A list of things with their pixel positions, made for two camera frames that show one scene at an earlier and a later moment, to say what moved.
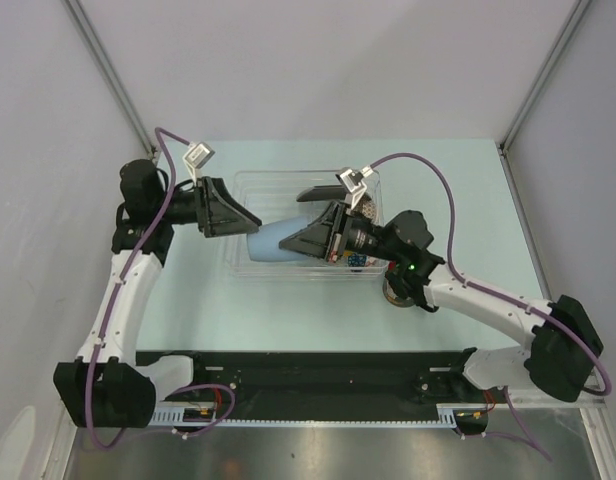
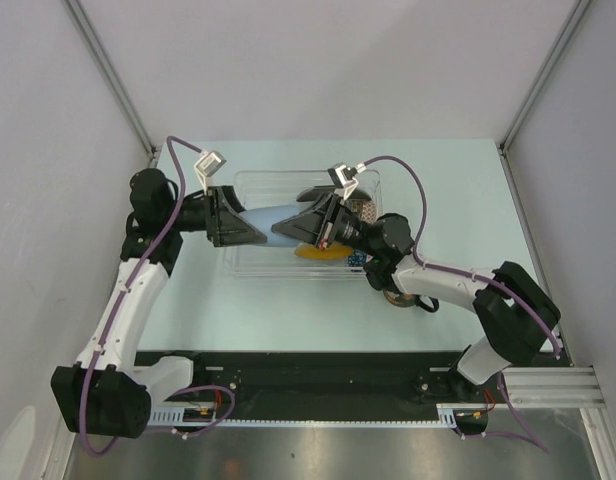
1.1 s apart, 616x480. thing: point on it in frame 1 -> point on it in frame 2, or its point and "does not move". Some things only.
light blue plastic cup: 264,244 -> 264,217
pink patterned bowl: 369,209 does not move
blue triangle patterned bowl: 357,260 does not move
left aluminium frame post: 83,22 does not move
